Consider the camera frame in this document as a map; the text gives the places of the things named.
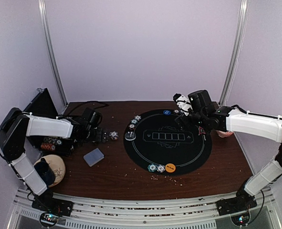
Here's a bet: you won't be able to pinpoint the aluminium frame post left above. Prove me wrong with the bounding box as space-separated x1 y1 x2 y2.
38 0 68 106

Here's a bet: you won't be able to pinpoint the yellow big blind button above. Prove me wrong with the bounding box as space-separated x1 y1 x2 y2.
165 163 176 173

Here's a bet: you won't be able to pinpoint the blue cream 10 chip stack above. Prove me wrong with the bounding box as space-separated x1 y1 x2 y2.
109 131 119 140

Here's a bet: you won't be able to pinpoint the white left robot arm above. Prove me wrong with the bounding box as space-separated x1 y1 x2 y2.
0 107 109 212

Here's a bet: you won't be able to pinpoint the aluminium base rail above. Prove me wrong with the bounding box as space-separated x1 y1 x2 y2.
5 188 282 229

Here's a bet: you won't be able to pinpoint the round black poker mat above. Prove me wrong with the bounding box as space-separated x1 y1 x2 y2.
124 109 212 176

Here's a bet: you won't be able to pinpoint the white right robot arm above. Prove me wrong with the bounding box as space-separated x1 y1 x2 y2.
173 90 282 211

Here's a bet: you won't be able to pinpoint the front chips row in case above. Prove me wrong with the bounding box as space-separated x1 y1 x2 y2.
43 136 63 146

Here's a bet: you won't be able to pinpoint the red 5 chips in case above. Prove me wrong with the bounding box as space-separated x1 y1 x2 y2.
41 143 56 151

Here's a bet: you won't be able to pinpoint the red white patterned bowl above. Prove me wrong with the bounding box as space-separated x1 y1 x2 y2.
216 130 233 138

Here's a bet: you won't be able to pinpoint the blue small blind button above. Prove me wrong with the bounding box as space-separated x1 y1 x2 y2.
163 110 171 115

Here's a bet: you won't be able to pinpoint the dark blue mug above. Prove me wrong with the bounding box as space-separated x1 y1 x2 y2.
34 157 56 186

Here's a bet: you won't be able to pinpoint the blue playing card deck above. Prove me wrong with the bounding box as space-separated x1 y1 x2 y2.
83 148 104 167

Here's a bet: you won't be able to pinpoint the beige patterned plate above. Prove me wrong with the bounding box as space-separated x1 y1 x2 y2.
35 155 66 187

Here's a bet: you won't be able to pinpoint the black poker set case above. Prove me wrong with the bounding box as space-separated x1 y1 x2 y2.
24 88 79 156

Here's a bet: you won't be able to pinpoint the red triangular all-in marker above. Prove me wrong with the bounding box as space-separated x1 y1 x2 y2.
198 126 206 135

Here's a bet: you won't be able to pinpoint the aluminium frame post right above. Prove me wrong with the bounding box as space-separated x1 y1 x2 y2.
219 0 249 105

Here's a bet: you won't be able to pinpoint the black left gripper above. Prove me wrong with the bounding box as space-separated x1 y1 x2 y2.
85 127 107 142

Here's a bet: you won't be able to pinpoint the clear acrylic dealer button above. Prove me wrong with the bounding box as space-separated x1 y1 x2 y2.
125 131 136 141

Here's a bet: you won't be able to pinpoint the aluminium frame post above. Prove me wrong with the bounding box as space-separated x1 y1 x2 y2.
219 0 249 105
38 0 68 106

